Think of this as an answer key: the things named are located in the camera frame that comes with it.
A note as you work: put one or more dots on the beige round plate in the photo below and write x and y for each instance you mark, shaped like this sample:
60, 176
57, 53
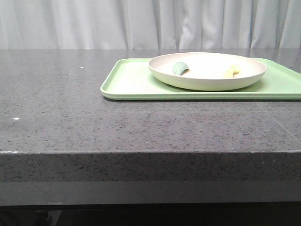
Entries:
206, 71

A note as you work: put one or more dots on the green plastic spoon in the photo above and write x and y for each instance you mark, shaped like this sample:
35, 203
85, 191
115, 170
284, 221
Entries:
180, 68

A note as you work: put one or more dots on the white curtain backdrop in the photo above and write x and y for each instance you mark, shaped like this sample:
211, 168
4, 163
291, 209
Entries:
149, 24

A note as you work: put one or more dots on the yellow plastic fork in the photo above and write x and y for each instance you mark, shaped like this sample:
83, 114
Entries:
232, 70

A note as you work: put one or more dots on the light green serving tray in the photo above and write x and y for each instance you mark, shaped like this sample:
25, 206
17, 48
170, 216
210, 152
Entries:
130, 79

